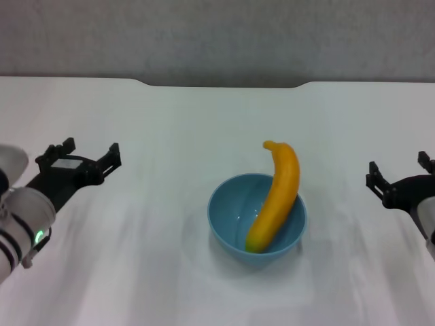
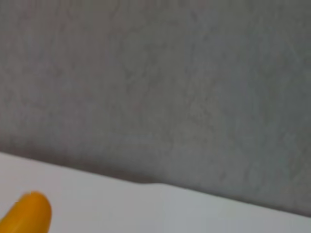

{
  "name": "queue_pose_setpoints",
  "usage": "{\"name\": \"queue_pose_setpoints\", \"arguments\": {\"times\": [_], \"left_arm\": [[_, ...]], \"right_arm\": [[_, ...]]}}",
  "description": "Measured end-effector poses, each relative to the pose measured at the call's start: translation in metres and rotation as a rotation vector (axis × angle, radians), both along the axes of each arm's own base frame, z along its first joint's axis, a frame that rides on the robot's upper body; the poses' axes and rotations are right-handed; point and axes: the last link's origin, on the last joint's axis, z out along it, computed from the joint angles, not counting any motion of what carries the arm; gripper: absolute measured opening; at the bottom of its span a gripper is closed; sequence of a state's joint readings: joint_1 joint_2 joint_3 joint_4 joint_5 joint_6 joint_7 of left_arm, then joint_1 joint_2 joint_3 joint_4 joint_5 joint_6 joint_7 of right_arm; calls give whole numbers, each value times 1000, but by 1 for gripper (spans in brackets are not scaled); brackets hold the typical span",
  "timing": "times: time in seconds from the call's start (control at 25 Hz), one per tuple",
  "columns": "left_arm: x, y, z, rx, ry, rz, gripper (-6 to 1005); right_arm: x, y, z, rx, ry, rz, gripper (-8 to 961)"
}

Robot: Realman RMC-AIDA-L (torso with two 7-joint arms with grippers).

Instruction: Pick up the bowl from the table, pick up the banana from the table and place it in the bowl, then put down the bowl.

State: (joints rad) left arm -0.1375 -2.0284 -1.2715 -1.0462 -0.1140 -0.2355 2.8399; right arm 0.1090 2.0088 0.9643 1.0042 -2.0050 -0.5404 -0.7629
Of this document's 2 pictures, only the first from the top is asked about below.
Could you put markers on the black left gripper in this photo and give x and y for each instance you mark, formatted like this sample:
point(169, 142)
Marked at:
point(64, 176)

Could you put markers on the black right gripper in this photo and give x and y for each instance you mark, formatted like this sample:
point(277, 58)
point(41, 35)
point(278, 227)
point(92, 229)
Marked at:
point(408, 192)

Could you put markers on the yellow banana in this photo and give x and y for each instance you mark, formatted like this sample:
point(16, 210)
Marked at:
point(282, 197)

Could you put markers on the blue bowl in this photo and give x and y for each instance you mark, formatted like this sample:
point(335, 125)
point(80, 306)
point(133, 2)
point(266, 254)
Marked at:
point(231, 217)

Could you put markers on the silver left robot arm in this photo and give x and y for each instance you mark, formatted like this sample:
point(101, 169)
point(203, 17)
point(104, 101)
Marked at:
point(23, 217)

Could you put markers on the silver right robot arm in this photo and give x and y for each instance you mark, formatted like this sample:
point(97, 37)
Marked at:
point(429, 220)

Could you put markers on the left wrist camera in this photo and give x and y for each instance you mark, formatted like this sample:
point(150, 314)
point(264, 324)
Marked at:
point(12, 161)

